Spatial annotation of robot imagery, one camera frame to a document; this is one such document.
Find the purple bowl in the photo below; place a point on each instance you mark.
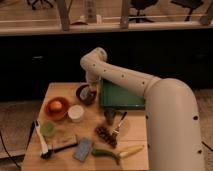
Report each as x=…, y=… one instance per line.
x=90, y=99

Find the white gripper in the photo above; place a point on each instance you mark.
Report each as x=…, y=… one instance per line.
x=92, y=79

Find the wooden block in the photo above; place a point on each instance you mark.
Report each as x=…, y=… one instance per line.
x=64, y=141

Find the egg in orange bowl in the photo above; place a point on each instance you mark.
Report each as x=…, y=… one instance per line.
x=55, y=106

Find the grey blue towel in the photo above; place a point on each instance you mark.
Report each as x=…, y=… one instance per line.
x=85, y=93

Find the small green cup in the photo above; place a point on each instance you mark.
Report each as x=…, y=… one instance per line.
x=47, y=129

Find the orange bowl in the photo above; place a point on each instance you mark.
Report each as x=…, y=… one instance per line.
x=56, y=116

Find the dark brown food piece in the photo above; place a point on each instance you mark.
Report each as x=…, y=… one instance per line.
x=103, y=133

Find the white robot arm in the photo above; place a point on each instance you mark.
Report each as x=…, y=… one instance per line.
x=173, y=126

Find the green plastic tray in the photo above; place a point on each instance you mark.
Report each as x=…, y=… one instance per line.
x=114, y=96

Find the black handled spatula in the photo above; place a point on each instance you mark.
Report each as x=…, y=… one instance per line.
x=52, y=150

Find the blue sponge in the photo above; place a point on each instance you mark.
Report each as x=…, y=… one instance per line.
x=83, y=149

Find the white round container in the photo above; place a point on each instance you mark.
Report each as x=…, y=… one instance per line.
x=76, y=113

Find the corn cob with husk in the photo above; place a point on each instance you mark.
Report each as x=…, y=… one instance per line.
x=117, y=156

